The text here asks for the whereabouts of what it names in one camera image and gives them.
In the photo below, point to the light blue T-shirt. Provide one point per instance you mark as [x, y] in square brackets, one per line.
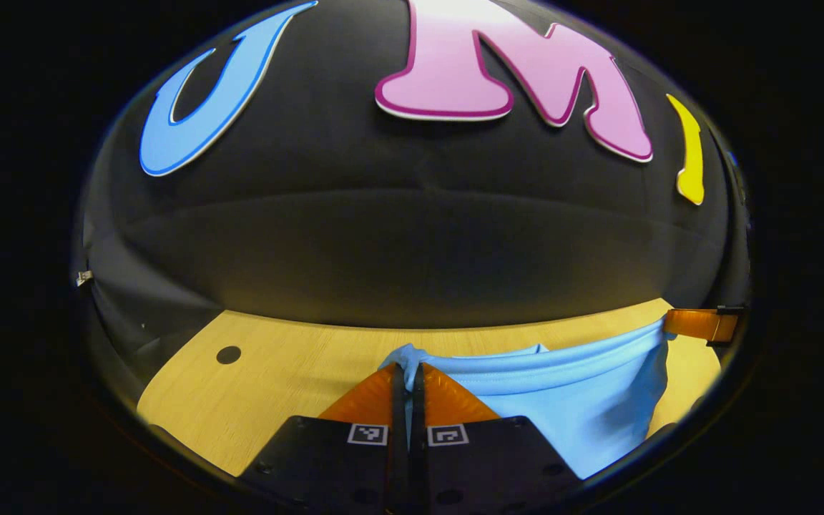
[584, 400]

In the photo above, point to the black backdrop cloth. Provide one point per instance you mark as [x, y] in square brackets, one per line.
[398, 243]

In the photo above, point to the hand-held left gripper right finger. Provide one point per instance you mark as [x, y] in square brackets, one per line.
[417, 411]

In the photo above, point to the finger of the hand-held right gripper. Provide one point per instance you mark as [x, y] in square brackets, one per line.
[694, 323]

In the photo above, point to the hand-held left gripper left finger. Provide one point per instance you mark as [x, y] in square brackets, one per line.
[398, 411]

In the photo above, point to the small silver clip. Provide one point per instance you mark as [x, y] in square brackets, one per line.
[84, 277]

